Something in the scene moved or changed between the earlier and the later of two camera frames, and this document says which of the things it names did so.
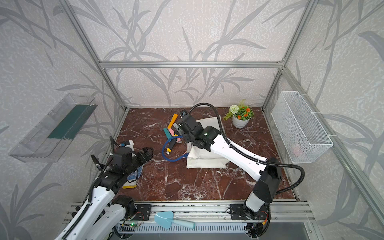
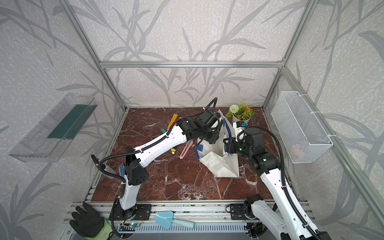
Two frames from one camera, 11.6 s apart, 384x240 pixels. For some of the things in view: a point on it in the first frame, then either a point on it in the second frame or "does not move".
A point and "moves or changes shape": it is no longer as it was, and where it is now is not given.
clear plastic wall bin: (45, 141) does not move
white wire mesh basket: (302, 137) does not move
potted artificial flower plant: (242, 115) does not move
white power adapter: (131, 145) -> (240, 133)
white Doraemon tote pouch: (198, 157) moves or changes shape
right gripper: (185, 137) -> (229, 146)
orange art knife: (172, 121) does not move
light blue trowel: (165, 219) does not move
